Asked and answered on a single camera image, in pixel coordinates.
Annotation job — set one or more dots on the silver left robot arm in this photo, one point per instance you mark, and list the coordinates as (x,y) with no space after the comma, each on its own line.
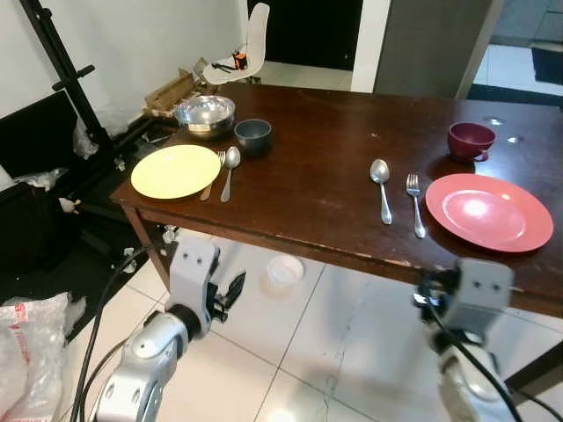
(145,369)

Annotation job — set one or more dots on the clear plastic bag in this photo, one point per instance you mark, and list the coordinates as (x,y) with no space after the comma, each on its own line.
(26,352)

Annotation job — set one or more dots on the brown cardboard box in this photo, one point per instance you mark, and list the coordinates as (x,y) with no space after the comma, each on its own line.
(171,95)

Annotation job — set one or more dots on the small orange black object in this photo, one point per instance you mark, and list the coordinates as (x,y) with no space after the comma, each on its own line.
(239,61)

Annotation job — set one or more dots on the small white bowl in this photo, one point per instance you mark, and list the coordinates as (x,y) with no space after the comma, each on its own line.
(285,270)

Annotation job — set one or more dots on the maroon cup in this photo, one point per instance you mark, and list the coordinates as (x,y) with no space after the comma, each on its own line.
(471,141)

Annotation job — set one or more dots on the dark grey cup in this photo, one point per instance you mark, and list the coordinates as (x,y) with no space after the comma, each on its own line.
(253,138)

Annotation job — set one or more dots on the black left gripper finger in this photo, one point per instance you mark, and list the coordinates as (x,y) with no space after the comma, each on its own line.
(237,287)

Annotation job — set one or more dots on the silver metal fork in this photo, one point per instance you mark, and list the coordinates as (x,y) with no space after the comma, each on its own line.
(209,186)
(413,189)

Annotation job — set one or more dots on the silver metal spoon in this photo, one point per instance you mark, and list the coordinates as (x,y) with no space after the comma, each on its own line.
(379,170)
(231,158)

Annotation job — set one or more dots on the dark brown wooden table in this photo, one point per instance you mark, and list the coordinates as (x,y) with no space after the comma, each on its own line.
(325,141)

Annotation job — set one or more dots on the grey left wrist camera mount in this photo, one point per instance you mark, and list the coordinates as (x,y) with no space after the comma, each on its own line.
(192,272)

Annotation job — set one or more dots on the red plate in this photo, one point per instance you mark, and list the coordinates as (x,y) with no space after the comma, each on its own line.
(488,213)

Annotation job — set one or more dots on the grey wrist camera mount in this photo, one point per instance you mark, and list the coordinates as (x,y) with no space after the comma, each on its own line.
(192,272)
(482,290)

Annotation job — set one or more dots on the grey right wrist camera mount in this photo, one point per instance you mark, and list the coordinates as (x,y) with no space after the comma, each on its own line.
(482,290)

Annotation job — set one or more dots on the black metal stand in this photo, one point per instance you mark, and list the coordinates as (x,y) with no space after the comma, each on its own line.
(72,77)

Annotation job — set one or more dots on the yellow plate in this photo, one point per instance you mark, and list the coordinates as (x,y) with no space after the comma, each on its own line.
(176,171)

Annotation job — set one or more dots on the white plastic chair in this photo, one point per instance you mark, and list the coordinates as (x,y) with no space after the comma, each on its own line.
(257,40)

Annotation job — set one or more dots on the steel bowl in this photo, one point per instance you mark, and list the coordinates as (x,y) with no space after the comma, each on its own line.
(206,114)

